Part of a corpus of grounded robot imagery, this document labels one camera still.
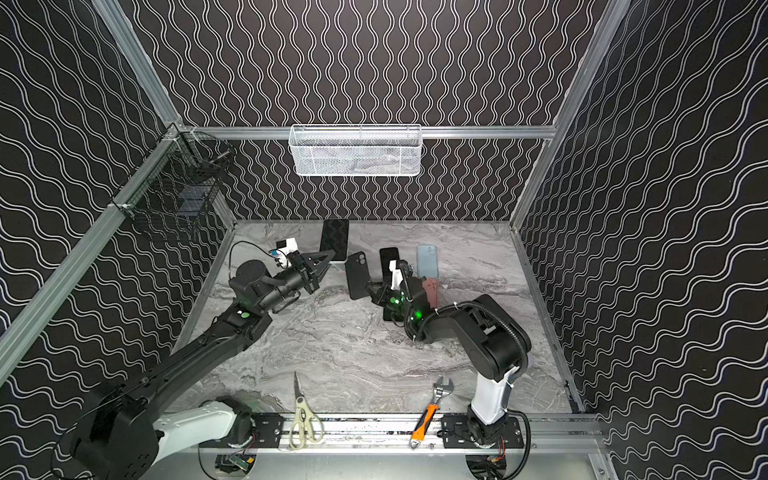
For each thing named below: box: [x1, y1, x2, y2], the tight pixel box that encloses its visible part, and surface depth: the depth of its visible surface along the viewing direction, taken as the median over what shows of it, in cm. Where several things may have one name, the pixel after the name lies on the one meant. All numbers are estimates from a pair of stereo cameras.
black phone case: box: [345, 251, 371, 300], surface depth 92 cm
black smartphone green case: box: [379, 247, 400, 282], surface depth 112 cm
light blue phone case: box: [416, 244, 439, 278], surface depth 112 cm
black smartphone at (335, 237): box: [320, 219, 349, 261], surface depth 80 cm
